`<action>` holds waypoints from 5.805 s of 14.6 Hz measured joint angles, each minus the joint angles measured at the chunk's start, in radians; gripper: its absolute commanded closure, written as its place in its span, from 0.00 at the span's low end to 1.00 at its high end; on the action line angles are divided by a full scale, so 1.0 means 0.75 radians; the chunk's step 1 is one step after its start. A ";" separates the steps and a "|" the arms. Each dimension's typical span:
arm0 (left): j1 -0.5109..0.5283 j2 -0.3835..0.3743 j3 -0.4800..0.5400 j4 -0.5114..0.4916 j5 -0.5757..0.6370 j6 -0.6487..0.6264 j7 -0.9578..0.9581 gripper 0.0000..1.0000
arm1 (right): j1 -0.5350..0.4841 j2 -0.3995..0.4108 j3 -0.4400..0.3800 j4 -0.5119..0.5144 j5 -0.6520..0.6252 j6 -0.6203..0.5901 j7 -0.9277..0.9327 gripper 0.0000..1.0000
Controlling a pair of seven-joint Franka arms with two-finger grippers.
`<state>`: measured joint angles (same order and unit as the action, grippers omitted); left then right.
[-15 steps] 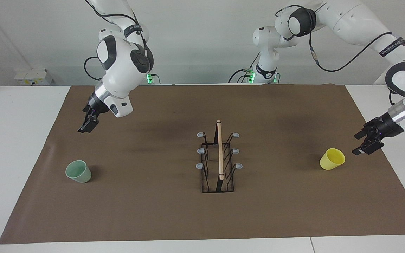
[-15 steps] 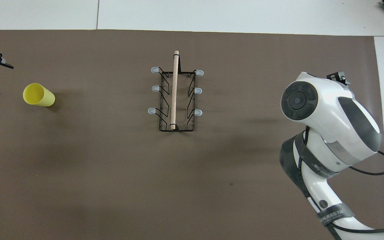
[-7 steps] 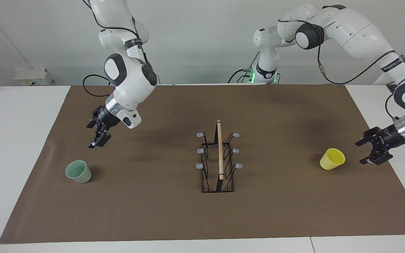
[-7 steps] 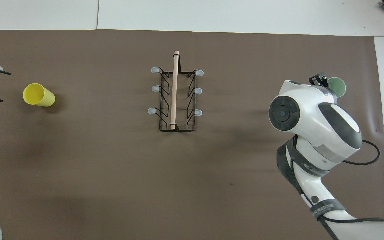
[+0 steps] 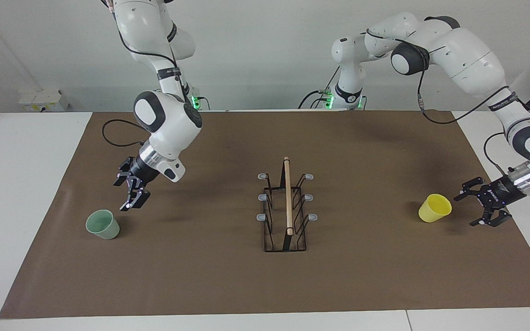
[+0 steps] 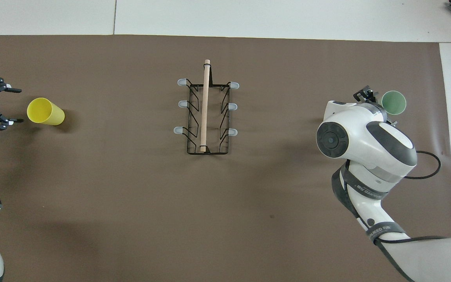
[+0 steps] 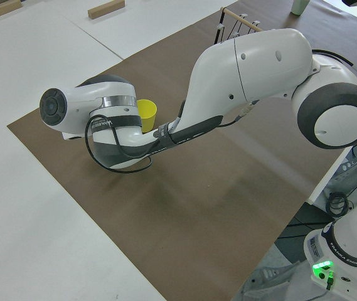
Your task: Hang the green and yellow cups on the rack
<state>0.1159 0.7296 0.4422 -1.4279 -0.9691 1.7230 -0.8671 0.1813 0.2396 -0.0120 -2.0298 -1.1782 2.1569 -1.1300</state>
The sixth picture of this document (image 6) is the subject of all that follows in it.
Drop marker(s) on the pale green plastic cup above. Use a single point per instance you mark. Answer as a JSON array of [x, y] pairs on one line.
[[394, 102]]

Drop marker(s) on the yellow plastic cup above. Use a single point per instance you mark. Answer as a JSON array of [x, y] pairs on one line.
[[51, 113]]

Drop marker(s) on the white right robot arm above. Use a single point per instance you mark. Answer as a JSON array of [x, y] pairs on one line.
[[362, 137]]

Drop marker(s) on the brown table mat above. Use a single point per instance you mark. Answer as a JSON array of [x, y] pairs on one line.
[[131, 196]]

